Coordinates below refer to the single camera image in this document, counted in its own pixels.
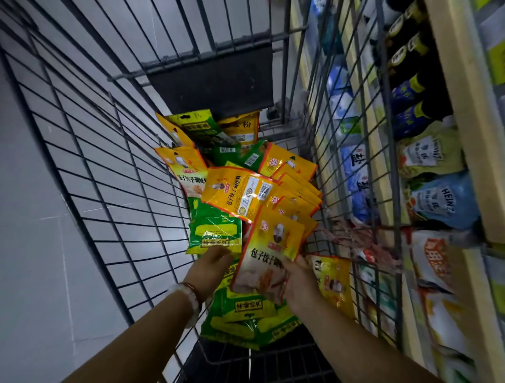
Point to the person's left hand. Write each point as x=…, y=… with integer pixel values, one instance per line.
x=207, y=270

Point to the person's right hand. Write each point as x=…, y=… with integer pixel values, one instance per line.
x=300, y=286

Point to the yellow dumpling seasoning packets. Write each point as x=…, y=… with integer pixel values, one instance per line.
x=267, y=249

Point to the pile of seasoning packets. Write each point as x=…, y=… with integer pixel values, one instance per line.
x=237, y=189

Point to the wooden store shelving with goods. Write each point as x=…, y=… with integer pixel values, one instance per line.
x=465, y=118

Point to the person's right forearm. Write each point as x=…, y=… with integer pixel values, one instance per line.
x=363, y=347

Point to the person's left forearm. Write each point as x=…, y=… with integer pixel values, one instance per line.
x=134, y=343

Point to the black plastic cart flap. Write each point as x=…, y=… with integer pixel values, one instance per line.
x=209, y=83

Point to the row of blue packets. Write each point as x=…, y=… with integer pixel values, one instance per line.
x=351, y=173

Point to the rows of assorted seasoning packets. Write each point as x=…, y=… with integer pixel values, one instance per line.
x=442, y=288

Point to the blue white pouch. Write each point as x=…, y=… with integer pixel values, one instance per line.
x=442, y=201

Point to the pale green pouch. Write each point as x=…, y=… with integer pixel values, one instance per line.
x=430, y=150

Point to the row of small dark bottles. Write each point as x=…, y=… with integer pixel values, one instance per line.
x=414, y=71

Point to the row of yellow price tags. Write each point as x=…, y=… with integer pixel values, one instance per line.
x=494, y=47

